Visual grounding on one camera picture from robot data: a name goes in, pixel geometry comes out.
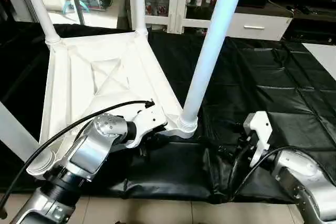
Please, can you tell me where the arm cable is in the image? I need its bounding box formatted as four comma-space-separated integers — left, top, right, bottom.
0, 100, 155, 219
227, 145, 316, 204

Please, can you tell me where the black work mat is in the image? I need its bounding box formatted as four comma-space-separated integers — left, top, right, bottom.
0, 20, 336, 205

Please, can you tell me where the white drawer unit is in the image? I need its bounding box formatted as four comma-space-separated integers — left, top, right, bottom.
226, 13, 293, 42

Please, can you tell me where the white plastic table top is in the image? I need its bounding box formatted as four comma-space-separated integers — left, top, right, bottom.
26, 30, 199, 178

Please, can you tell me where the white plastic table leg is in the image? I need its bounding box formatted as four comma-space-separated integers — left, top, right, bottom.
0, 101, 56, 175
177, 0, 248, 133
128, 0, 149, 36
18, 0, 62, 45

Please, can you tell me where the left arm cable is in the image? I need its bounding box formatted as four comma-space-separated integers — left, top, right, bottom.
0, 100, 155, 219

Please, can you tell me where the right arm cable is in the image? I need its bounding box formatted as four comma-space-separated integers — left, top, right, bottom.
227, 145, 316, 204

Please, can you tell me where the white flat board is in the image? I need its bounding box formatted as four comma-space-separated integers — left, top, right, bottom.
303, 43, 336, 83

